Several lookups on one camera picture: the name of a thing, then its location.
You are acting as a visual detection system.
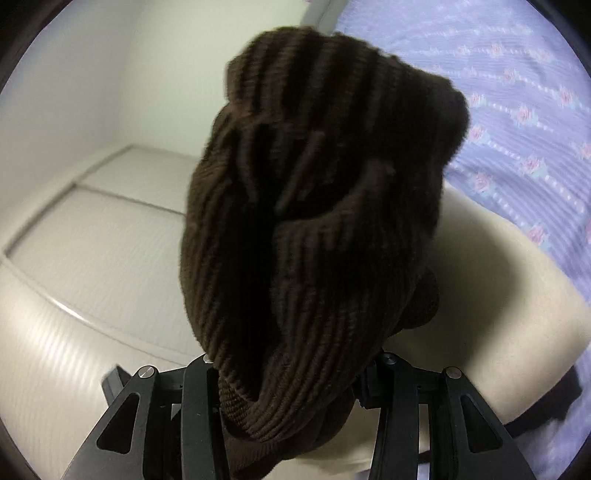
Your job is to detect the folded white clothes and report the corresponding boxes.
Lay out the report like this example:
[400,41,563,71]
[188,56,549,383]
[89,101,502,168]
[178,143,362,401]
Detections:
[295,185,580,472]

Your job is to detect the white louvered wardrobe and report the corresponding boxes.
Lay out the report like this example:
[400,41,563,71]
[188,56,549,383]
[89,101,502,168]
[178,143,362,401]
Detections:
[0,143,218,480]

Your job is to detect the dark brown corduroy pants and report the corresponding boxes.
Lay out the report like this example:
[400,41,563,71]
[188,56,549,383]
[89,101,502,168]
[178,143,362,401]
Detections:
[178,25,472,462]

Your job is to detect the purple floral bed sheet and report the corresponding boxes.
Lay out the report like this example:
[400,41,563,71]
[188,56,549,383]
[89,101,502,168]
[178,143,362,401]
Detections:
[332,0,591,315]

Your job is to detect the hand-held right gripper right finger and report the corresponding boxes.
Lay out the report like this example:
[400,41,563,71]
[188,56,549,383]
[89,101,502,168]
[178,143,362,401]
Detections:
[355,351,536,480]

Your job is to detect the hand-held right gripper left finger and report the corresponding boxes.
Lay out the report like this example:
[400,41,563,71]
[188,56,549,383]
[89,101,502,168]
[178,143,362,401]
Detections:
[69,355,232,480]

